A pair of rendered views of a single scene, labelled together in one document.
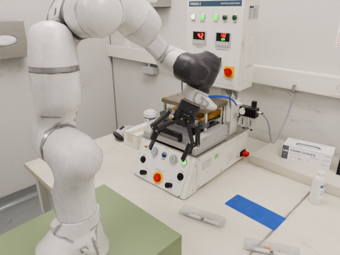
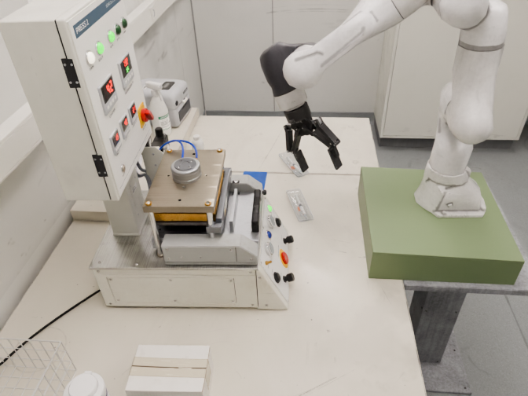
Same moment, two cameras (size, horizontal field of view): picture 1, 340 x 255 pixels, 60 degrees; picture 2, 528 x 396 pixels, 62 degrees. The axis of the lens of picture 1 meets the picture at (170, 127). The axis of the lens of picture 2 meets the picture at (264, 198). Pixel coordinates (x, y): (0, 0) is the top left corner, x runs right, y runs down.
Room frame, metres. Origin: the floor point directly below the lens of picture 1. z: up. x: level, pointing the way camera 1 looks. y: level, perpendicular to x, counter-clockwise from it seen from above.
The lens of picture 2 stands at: (1.83, 0.78, 1.79)
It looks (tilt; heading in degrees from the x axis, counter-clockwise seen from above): 38 degrees down; 231
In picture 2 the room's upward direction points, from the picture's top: 2 degrees counter-clockwise
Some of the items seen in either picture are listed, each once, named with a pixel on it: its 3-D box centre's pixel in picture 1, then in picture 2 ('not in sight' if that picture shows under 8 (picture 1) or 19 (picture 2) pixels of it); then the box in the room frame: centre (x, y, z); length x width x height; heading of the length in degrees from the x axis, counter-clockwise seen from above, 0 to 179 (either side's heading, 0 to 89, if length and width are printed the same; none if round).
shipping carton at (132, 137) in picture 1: (141, 135); (171, 377); (1.65, 0.18, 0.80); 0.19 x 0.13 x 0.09; 135
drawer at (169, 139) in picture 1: (187, 128); (210, 214); (1.34, -0.09, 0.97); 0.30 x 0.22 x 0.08; 138
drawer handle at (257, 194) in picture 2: (168, 133); (256, 209); (1.24, 0.01, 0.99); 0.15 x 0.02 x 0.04; 48
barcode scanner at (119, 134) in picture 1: (128, 130); not in sight; (1.75, 0.27, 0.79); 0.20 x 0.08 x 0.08; 135
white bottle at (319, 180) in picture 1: (317, 186); (198, 151); (1.05, -0.62, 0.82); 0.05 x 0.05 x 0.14
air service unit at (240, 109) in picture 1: (247, 115); (162, 152); (1.32, -0.37, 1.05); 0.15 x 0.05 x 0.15; 48
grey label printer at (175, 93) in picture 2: not in sight; (160, 101); (0.98, -1.04, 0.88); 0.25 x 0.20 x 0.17; 129
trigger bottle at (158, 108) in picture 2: not in sight; (159, 108); (1.06, -0.90, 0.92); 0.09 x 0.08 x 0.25; 109
